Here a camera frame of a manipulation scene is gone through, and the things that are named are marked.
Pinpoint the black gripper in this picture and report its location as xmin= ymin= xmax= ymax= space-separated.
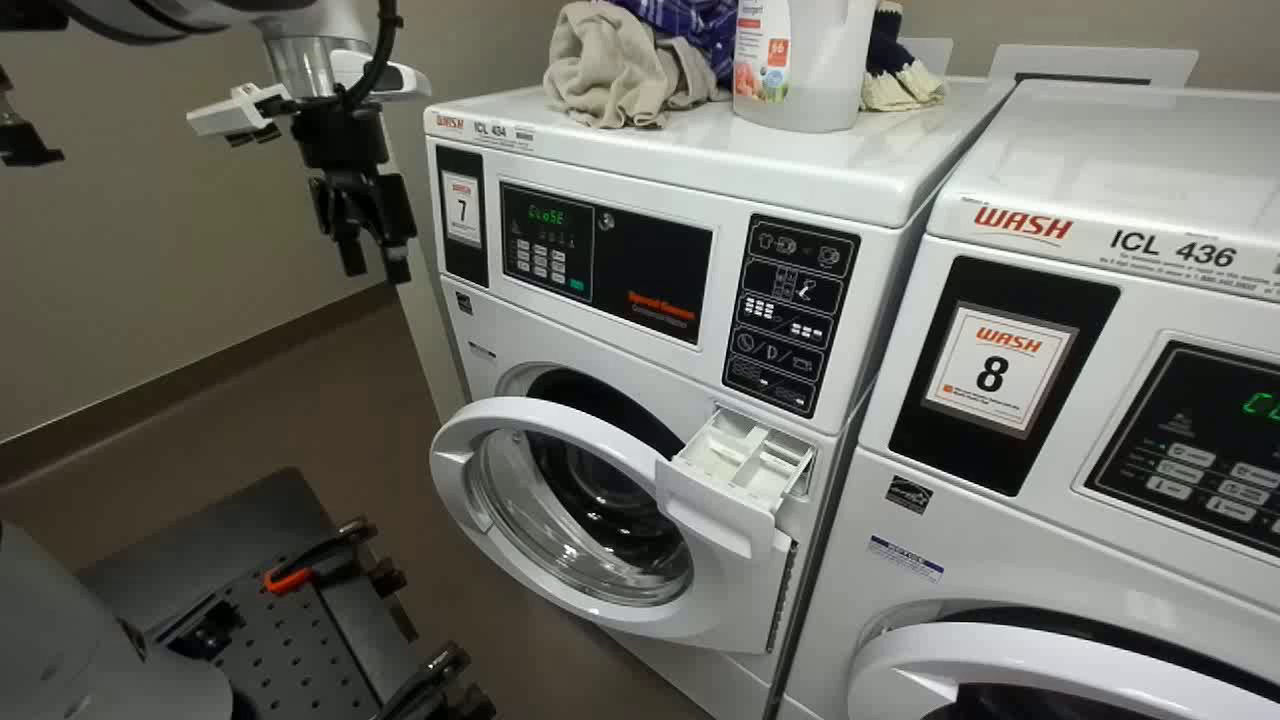
xmin=287 ymin=91 xmax=421 ymax=287

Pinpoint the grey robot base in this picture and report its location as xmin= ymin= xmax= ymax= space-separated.
xmin=0 ymin=515 xmax=241 ymax=720

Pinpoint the white washing machine number seven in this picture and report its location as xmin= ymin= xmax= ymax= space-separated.
xmin=421 ymin=73 xmax=1016 ymax=720

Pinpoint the white detergent drawer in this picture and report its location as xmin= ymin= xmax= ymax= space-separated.
xmin=654 ymin=400 xmax=821 ymax=531

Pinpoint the white washing machine number eight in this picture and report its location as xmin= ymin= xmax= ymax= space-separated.
xmin=775 ymin=42 xmax=1280 ymax=720

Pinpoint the black number seven label panel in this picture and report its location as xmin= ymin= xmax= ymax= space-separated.
xmin=430 ymin=139 xmax=493 ymax=287

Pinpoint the black display control panel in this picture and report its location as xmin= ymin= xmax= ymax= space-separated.
xmin=495 ymin=178 xmax=714 ymax=342
xmin=1083 ymin=341 xmax=1280 ymax=559

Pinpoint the beige crumpled cloth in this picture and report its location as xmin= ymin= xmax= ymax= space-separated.
xmin=539 ymin=0 xmax=724 ymax=131

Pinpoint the blue plaid cloth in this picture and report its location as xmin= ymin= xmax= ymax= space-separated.
xmin=625 ymin=0 xmax=744 ymax=82

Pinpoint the black button panel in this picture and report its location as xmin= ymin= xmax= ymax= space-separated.
xmin=720 ymin=211 xmax=863 ymax=418

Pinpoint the dark grey robot cart platform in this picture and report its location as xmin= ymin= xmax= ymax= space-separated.
xmin=76 ymin=463 xmax=499 ymax=720

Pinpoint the black clamp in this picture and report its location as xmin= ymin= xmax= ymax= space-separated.
xmin=381 ymin=636 xmax=499 ymax=720

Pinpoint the white detergent bottle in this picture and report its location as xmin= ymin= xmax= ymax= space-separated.
xmin=727 ymin=0 xmax=878 ymax=137

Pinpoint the white round washer door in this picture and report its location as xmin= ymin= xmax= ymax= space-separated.
xmin=426 ymin=390 xmax=807 ymax=661

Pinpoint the cream white small cloth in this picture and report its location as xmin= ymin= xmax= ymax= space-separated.
xmin=856 ymin=57 xmax=947 ymax=117

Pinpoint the black number eight label panel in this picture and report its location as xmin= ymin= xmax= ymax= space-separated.
xmin=889 ymin=252 xmax=1123 ymax=500

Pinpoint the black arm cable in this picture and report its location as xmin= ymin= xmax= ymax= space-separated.
xmin=338 ymin=0 xmax=409 ymax=102

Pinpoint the orange handled clamp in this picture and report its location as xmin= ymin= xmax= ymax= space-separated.
xmin=255 ymin=515 xmax=382 ymax=599

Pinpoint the black blurry mount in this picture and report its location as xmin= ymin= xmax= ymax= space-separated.
xmin=0 ymin=59 xmax=67 ymax=170

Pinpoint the white washer door ring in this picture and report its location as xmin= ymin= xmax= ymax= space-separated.
xmin=842 ymin=616 xmax=1280 ymax=720

